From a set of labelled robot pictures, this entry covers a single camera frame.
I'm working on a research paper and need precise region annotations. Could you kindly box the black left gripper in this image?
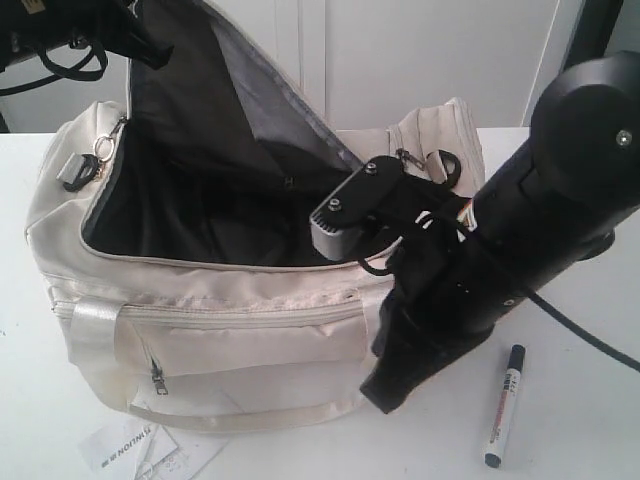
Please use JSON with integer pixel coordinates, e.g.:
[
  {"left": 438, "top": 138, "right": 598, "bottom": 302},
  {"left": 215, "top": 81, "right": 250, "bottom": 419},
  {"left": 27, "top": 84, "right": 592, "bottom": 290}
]
[{"left": 49, "top": 1, "right": 173, "bottom": 70}]

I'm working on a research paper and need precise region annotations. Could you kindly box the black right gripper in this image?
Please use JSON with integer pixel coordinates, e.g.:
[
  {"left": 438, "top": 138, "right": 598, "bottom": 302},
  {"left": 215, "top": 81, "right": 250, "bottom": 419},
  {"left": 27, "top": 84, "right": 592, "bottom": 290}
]
[{"left": 360, "top": 199, "right": 500, "bottom": 414}]

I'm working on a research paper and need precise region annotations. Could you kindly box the gold zipper pull ring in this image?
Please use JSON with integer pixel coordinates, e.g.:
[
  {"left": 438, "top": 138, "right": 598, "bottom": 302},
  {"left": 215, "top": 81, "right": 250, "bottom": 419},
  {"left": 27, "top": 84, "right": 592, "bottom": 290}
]
[{"left": 94, "top": 135, "right": 117, "bottom": 179}]

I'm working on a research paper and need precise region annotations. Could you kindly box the white whiteboard marker black cap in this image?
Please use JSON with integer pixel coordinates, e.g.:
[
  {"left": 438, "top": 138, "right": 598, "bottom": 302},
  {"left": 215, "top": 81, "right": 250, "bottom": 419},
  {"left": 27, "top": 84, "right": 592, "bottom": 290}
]
[{"left": 484, "top": 344, "right": 526, "bottom": 469}]

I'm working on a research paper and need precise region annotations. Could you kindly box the cream fabric duffel bag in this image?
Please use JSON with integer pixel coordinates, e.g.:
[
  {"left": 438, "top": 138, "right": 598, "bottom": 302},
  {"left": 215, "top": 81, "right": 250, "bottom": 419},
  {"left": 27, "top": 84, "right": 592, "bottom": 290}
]
[{"left": 25, "top": 1, "right": 485, "bottom": 433}]

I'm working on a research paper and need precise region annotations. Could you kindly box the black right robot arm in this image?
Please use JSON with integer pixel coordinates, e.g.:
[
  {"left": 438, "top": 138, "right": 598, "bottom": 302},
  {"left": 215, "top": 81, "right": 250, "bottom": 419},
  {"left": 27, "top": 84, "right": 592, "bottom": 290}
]
[{"left": 360, "top": 51, "right": 639, "bottom": 413}]

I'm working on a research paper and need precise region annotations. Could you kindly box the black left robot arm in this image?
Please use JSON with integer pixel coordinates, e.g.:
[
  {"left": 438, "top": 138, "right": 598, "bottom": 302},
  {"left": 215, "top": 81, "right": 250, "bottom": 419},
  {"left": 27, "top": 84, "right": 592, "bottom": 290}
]
[{"left": 1, "top": 1, "right": 173, "bottom": 69}]

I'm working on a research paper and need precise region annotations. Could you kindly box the white paper hang tag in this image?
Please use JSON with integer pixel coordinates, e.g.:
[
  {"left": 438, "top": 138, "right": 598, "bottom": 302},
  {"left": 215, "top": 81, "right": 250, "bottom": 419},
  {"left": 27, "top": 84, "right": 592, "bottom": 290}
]
[{"left": 78, "top": 419, "right": 229, "bottom": 479}]

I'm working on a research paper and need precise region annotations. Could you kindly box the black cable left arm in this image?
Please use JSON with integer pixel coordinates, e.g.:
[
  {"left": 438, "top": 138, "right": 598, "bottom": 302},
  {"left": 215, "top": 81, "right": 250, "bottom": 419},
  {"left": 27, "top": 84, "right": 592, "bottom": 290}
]
[{"left": 0, "top": 44, "right": 110, "bottom": 98}]

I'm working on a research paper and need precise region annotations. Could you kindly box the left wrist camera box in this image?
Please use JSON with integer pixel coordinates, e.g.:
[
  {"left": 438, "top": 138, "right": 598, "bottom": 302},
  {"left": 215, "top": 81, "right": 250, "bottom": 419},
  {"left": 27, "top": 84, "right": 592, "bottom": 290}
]
[{"left": 0, "top": 0, "right": 28, "bottom": 56}]

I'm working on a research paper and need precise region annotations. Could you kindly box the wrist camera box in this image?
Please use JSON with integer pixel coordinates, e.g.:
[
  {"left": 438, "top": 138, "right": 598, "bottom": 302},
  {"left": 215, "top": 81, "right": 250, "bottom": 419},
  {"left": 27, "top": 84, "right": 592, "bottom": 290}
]
[
  {"left": 0, "top": 0, "right": 28, "bottom": 56},
  {"left": 309, "top": 155, "right": 454, "bottom": 262}
]

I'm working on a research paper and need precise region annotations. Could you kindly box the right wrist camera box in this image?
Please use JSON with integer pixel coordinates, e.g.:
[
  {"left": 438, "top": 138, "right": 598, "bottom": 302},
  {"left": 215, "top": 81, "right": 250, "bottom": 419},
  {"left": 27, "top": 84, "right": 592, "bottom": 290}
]
[{"left": 309, "top": 155, "right": 454, "bottom": 262}]

